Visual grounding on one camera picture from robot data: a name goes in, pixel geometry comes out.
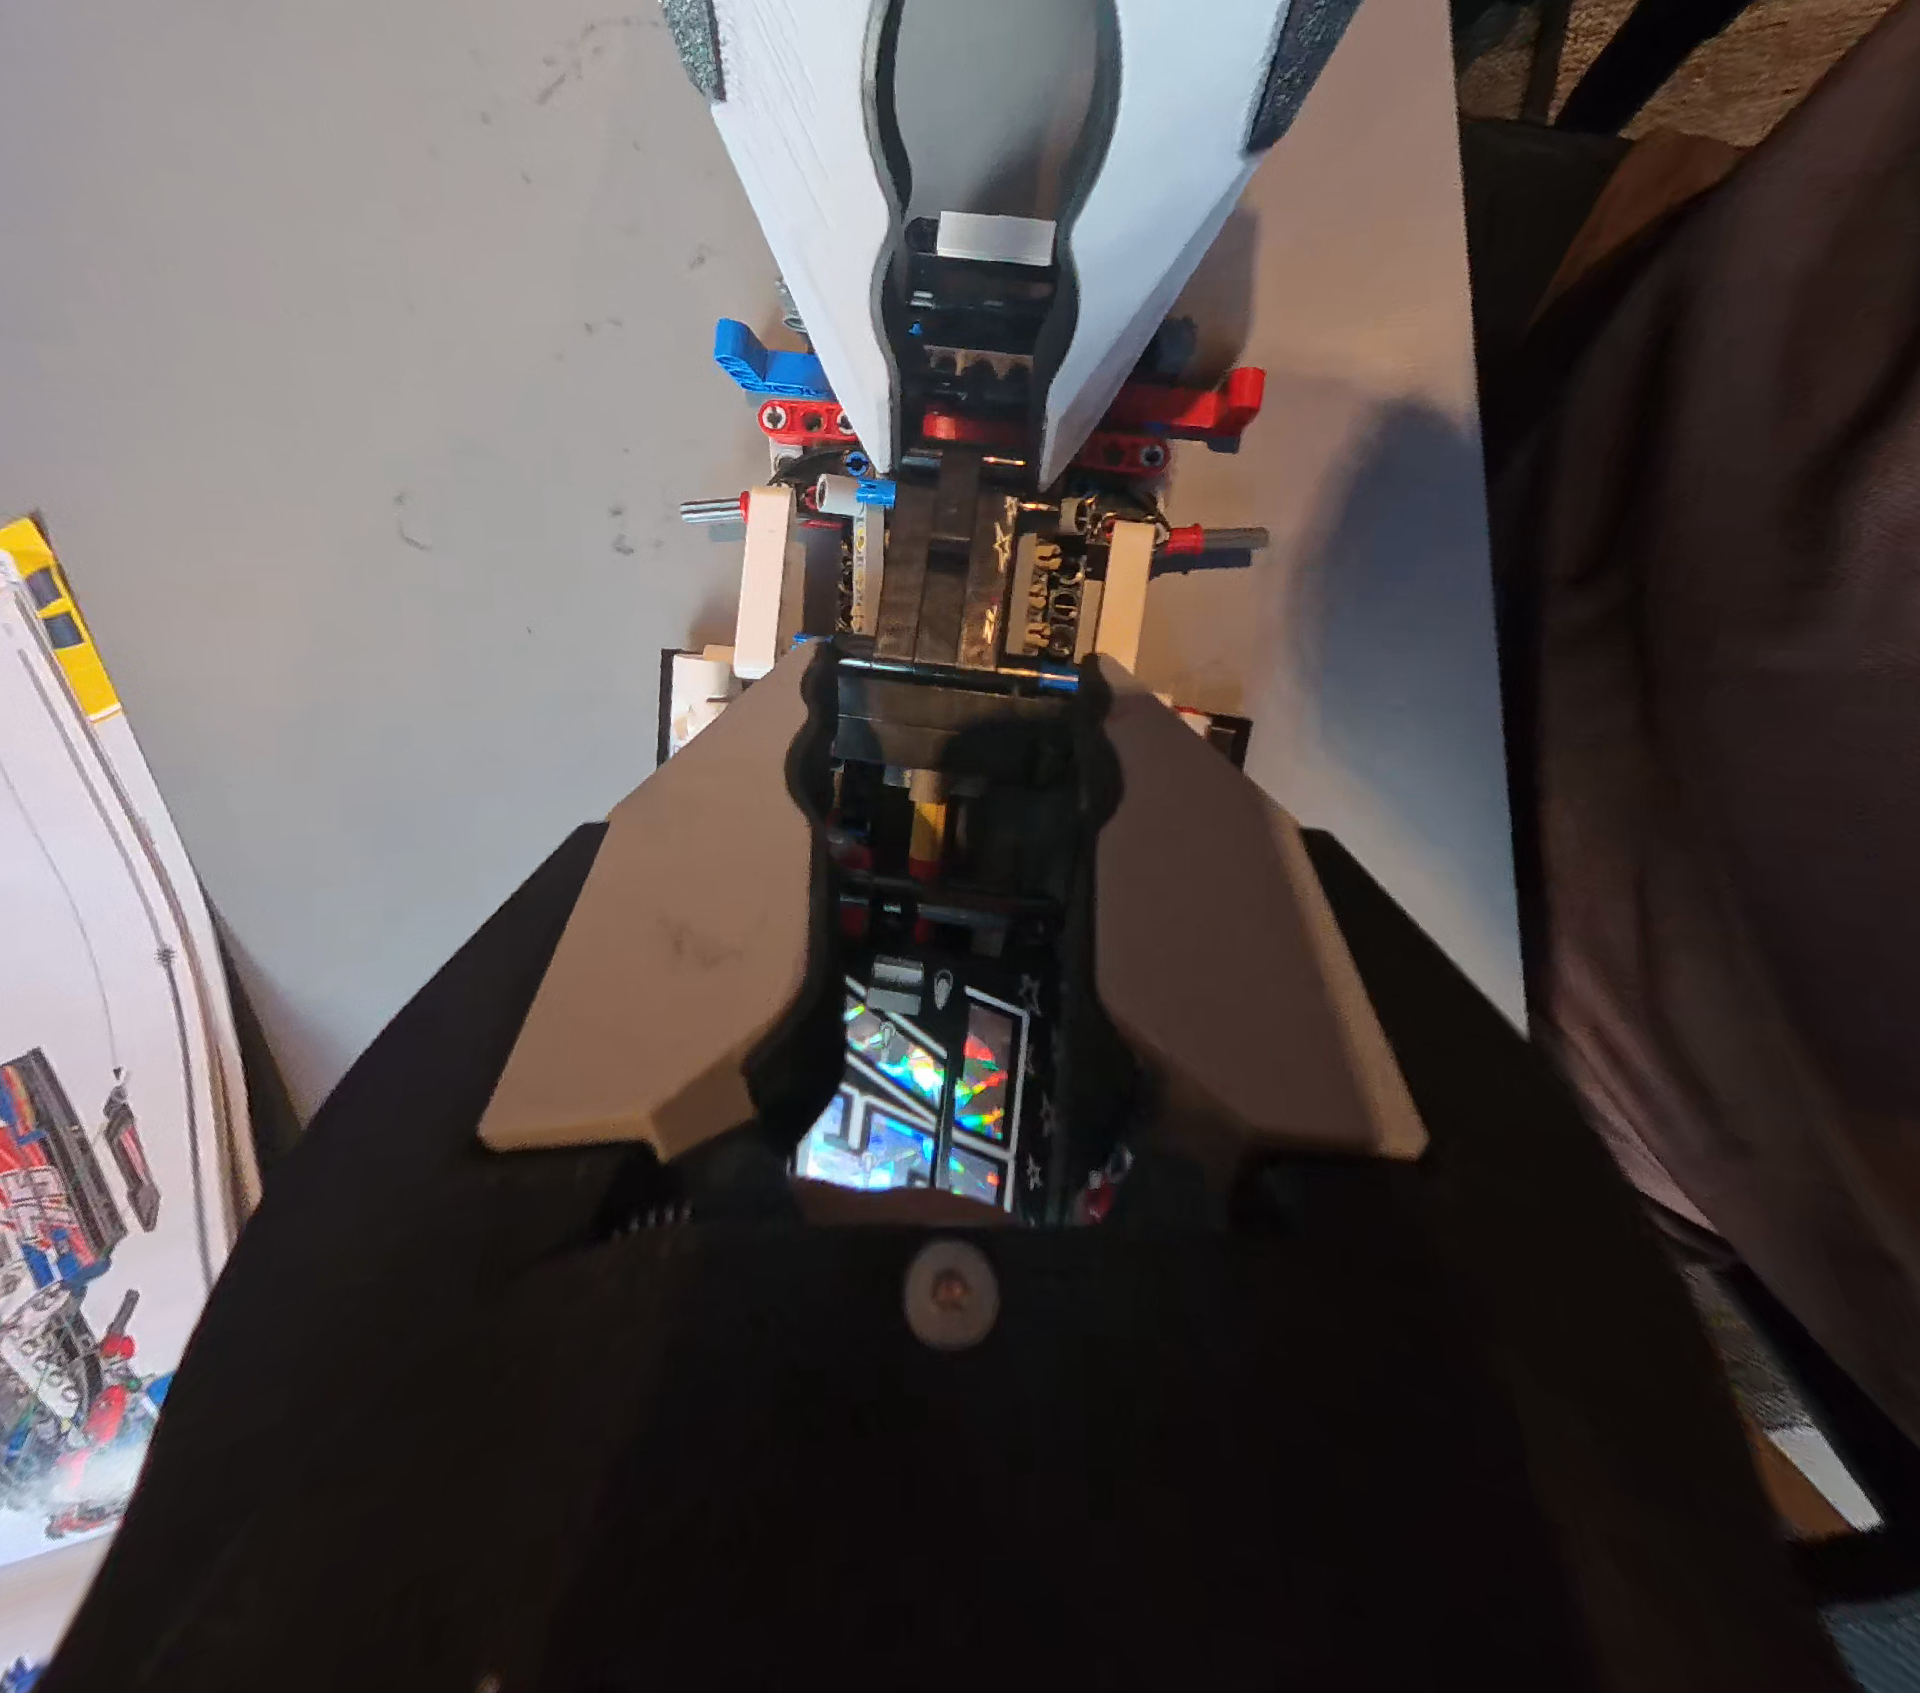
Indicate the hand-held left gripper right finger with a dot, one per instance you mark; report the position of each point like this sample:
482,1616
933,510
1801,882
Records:
1245,958

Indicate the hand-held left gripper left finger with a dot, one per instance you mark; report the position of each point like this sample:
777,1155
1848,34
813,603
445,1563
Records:
660,943

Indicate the open instruction booklet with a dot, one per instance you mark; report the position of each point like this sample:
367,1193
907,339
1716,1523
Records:
91,822

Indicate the grey desk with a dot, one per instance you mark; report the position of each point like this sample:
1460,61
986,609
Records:
375,299

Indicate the person's brown clothed body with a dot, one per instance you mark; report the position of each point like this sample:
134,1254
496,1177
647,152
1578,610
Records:
1724,673

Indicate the toy brick race car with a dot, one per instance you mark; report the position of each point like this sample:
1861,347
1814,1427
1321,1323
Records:
938,590

